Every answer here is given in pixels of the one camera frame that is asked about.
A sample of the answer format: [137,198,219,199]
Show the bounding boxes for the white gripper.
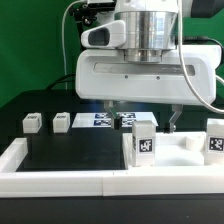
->
[76,20,221,133]

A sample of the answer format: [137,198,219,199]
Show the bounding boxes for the white square table top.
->
[122,132,206,169]

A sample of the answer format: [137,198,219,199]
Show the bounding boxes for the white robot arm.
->
[76,0,224,132]

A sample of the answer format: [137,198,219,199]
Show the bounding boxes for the white marker sheet with tags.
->
[72,112,158,128]

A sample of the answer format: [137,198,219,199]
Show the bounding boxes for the white U-shaped fence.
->
[0,138,224,198]

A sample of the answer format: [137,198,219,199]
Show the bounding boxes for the black cable bundle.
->
[45,73,78,91]

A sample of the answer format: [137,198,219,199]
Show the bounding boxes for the white cable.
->
[61,0,84,90]

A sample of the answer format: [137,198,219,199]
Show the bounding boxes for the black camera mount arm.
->
[69,3,101,28]

